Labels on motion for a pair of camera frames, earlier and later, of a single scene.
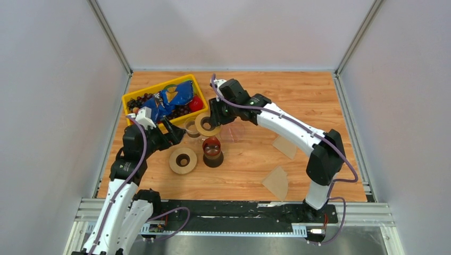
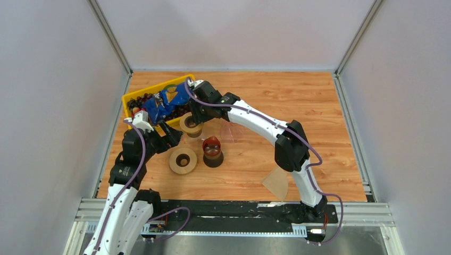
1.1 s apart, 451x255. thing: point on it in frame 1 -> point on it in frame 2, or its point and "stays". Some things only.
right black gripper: [216, 118] -> [198, 116]
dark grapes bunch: [136, 103] stays
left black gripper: [174, 136] stays
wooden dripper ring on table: [182, 160] stays
